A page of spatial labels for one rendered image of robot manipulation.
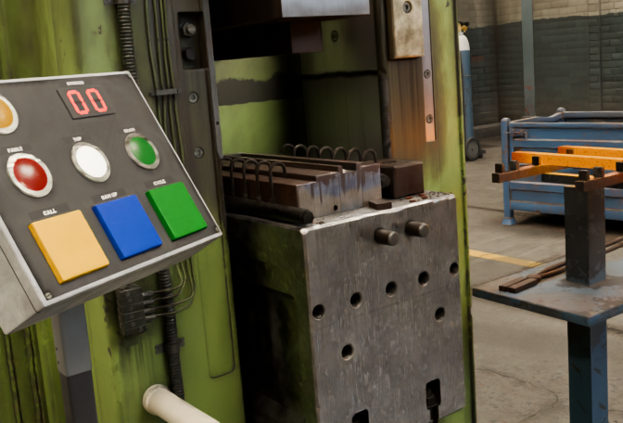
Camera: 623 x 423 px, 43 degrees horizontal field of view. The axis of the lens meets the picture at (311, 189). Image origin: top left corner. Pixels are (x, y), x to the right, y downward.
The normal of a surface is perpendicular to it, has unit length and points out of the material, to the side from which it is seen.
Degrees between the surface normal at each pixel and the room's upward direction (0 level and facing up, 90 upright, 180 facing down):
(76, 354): 90
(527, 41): 90
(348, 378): 90
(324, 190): 90
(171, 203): 60
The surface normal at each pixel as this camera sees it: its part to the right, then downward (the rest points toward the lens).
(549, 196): -0.73, 0.16
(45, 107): 0.73, -0.48
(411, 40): 0.61, 0.08
